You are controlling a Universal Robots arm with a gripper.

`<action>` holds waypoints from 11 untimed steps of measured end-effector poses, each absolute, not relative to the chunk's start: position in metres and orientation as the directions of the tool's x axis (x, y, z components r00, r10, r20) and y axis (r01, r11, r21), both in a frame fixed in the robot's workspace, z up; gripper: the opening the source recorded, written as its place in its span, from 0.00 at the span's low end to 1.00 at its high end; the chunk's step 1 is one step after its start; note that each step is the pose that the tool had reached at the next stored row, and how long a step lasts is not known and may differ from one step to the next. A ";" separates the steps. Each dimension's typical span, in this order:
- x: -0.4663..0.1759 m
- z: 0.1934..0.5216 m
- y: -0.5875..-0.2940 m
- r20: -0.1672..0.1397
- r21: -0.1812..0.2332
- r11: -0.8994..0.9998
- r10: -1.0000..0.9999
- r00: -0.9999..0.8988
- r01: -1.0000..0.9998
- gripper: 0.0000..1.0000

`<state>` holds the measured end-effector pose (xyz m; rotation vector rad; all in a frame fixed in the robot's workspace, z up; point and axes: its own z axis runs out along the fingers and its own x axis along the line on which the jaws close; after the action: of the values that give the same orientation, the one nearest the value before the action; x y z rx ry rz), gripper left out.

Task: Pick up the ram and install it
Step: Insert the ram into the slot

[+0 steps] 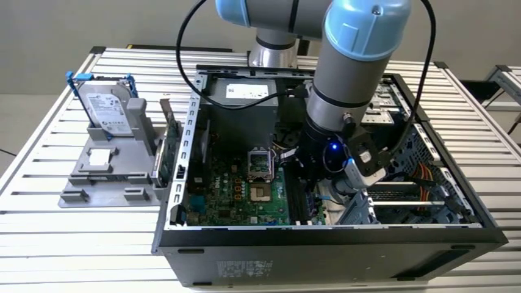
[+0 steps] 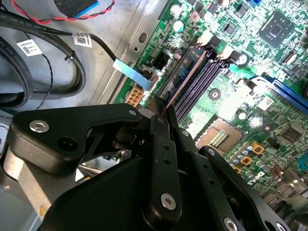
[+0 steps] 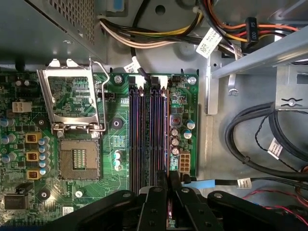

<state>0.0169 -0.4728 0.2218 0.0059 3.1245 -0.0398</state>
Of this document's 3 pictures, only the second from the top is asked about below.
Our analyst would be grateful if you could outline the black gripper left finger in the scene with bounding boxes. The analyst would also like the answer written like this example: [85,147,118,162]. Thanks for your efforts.
[0,97,182,224]

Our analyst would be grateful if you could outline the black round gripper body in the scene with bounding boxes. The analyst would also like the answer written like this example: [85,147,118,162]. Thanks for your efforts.
[39,154,217,231]

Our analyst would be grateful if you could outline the RAM stick with black chips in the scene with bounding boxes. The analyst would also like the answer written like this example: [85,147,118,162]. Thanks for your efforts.
[157,47,208,109]

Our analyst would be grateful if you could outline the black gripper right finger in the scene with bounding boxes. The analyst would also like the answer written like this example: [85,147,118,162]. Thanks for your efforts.
[168,105,291,231]

